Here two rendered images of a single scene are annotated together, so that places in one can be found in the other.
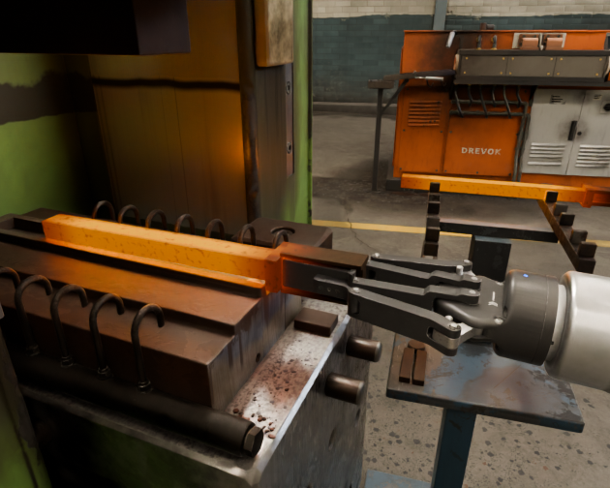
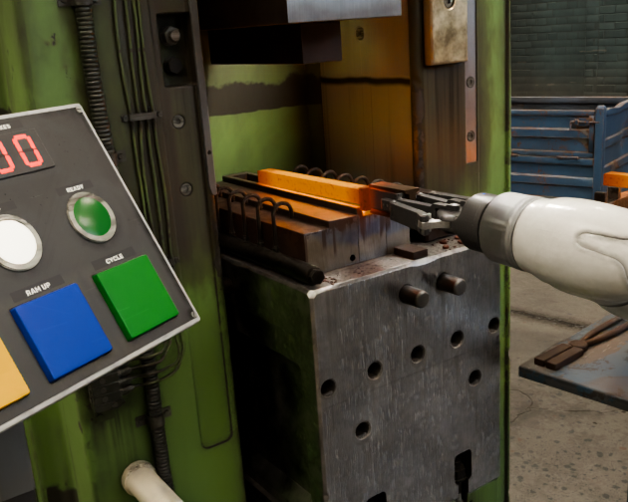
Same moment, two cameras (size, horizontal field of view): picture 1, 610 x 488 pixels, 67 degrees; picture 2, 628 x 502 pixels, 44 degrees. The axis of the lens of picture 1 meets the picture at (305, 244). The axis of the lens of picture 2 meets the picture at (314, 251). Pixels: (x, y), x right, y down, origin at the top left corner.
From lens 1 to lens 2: 0.78 m
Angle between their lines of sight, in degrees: 33
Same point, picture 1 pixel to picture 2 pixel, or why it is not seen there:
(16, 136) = (262, 120)
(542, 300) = (478, 204)
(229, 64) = (404, 64)
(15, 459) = (209, 279)
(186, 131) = (376, 118)
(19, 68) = (271, 72)
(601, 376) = (496, 248)
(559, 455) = not seen: outside the picture
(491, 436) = not seen: outside the picture
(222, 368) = (316, 244)
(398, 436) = not seen: outside the picture
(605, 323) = (497, 213)
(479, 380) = (621, 377)
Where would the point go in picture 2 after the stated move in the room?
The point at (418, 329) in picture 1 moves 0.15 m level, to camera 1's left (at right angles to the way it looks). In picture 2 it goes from (413, 221) to (317, 213)
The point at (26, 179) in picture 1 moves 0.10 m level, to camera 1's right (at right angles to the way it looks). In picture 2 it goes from (264, 152) to (304, 154)
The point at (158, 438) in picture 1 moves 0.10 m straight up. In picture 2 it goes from (275, 277) to (270, 210)
